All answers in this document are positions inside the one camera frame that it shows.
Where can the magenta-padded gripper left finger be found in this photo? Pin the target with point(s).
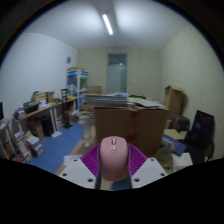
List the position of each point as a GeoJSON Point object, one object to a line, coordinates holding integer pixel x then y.
{"type": "Point", "coordinates": [80, 171]}

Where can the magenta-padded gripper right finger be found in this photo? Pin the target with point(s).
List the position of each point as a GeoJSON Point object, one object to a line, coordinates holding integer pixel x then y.
{"type": "Point", "coordinates": [146, 171]}

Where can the pink computer mouse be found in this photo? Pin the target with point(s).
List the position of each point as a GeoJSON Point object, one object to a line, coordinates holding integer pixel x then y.
{"type": "Point", "coordinates": [114, 160]}

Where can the clear drinking glass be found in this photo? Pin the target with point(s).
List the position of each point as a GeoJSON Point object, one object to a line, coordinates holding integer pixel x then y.
{"type": "Point", "coordinates": [165, 156]}

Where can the blue flat box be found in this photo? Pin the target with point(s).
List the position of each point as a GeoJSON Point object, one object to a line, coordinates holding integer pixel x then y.
{"type": "Point", "coordinates": [175, 145]}

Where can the clear glass jar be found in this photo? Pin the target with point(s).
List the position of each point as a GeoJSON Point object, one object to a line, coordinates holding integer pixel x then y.
{"type": "Point", "coordinates": [86, 130]}

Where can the large brown cardboard box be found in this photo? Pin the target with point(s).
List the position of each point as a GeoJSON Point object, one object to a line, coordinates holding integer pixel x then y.
{"type": "Point", "coordinates": [146, 126]}

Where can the black computer tower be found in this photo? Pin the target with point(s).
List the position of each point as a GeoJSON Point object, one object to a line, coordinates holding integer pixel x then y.
{"type": "Point", "coordinates": [47, 126]}

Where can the black bag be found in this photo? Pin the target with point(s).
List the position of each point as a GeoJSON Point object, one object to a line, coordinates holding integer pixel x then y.
{"type": "Point", "coordinates": [180, 123]}

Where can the black floor stand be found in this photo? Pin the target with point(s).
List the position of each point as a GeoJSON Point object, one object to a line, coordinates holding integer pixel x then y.
{"type": "Point", "coordinates": [66, 110]}

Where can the black office chair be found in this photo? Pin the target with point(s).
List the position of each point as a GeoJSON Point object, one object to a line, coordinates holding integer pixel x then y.
{"type": "Point", "coordinates": [201, 133]}

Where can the wooden side desk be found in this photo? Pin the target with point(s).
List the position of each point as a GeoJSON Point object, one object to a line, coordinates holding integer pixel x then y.
{"type": "Point", "coordinates": [36, 111]}

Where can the stack of flat sheets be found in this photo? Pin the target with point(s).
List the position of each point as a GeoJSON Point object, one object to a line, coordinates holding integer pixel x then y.
{"type": "Point", "coordinates": [106, 100]}

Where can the open tall cardboard box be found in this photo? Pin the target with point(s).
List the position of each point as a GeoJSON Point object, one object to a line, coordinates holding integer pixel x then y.
{"type": "Point", "coordinates": [173, 100]}

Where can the blue and white shelf unit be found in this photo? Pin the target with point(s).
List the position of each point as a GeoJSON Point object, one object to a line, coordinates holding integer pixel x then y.
{"type": "Point", "coordinates": [77, 86]}

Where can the black monitor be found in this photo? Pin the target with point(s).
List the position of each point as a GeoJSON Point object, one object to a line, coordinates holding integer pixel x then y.
{"type": "Point", "coordinates": [1, 110]}

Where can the grey door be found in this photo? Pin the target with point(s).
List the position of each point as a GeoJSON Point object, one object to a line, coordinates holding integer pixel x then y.
{"type": "Point", "coordinates": [116, 76]}

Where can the ceiling tube light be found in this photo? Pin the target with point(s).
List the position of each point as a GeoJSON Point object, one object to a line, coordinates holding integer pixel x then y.
{"type": "Point", "coordinates": [107, 24]}

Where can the round wall clock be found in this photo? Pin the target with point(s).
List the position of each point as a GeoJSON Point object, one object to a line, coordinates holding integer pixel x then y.
{"type": "Point", "coordinates": [68, 60]}

